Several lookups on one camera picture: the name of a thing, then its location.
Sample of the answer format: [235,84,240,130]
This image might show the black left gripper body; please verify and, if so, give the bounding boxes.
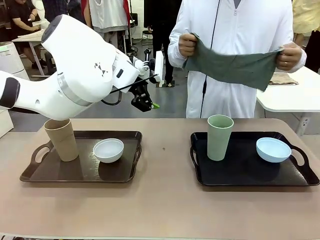
[126,83,151,100]

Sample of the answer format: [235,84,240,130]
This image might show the green tall cup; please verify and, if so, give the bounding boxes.
[206,114,235,161]

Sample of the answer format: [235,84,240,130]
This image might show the green cloth mat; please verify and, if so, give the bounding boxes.
[183,32,285,92]

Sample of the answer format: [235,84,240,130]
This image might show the light blue bowl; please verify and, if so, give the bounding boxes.
[255,137,292,164]

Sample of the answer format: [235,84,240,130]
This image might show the beige cloth mat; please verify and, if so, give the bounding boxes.
[268,72,300,86]

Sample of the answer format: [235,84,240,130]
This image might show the person's left forearm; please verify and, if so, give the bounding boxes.
[289,37,308,71]

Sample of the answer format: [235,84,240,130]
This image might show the person's right forearm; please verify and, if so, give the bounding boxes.
[167,28,191,70]

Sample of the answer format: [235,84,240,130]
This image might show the brown plastic tray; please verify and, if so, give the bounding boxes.
[19,130,143,184]

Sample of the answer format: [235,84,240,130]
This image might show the black plastic tray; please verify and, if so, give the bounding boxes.
[189,131,320,187]

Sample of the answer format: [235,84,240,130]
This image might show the person's right hand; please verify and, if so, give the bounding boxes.
[178,32,201,58]

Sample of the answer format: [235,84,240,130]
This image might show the person's left hand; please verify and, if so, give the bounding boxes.
[274,41,304,72]

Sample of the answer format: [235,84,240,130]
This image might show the white bowl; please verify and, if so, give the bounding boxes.
[92,138,125,164]

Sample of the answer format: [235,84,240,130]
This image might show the person in black clothes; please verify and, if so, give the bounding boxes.
[143,0,176,87]

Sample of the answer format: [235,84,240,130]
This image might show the person in white vest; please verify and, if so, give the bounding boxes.
[84,0,131,55]

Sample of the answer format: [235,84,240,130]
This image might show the tan tall cup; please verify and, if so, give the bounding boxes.
[44,118,80,163]

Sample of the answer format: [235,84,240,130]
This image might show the black stool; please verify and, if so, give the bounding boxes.
[44,51,59,76]

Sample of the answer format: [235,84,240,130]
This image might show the person's white jacket torso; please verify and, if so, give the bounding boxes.
[167,0,308,119]

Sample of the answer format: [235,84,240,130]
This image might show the white background desk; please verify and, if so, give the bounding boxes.
[11,29,48,76]

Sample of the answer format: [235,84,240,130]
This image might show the white air purifier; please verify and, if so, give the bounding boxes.
[0,41,30,81]

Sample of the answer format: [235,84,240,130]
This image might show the white side table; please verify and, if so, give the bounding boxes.
[256,65,320,137]

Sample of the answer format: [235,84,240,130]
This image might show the seated person black shirt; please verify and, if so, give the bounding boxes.
[9,0,47,70]

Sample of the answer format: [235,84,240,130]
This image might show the person in yellow shirt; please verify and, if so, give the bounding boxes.
[291,0,320,67]

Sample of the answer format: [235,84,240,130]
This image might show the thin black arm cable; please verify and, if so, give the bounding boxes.
[100,73,159,106]

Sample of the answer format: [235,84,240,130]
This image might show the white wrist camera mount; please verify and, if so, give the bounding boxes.
[132,49,166,85]

